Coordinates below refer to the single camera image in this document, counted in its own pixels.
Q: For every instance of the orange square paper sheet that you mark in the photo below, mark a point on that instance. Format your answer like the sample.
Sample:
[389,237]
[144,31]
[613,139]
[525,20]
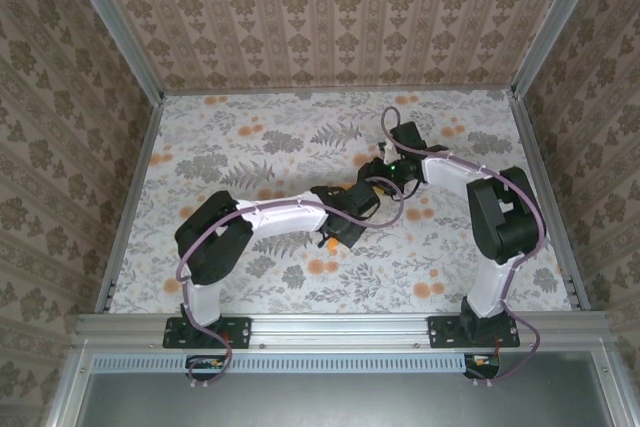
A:
[332,245]

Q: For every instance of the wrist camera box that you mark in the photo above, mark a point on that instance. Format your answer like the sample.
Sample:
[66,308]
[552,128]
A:
[407,134]
[364,197]

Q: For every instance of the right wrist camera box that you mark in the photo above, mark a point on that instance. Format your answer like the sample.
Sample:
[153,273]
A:
[407,134]

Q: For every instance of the aluminium side rail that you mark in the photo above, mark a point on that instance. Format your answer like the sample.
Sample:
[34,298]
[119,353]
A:
[537,162]
[131,197]

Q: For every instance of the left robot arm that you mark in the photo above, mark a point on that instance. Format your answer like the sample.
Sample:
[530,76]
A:
[210,242]

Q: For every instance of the floral table cover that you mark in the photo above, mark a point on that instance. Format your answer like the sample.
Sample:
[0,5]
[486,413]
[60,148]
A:
[300,117]

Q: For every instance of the grey metal panel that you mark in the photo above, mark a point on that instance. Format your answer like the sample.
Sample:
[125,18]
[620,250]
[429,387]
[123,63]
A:
[350,402]

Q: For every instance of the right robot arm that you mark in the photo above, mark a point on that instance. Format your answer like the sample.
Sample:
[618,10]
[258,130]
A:
[505,217]

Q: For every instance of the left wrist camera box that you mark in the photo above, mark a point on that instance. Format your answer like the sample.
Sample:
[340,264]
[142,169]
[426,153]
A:
[364,197]

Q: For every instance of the long aluminium mounting rail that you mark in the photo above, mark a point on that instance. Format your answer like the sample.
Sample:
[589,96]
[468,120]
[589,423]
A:
[340,329]

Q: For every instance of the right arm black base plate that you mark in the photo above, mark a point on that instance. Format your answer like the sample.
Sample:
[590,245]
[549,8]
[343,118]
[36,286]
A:
[442,332]

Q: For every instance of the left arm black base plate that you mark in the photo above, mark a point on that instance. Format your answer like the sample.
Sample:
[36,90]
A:
[235,332]

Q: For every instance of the aluminium corner post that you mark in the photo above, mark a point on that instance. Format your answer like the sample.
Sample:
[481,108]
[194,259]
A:
[115,27]
[555,27]

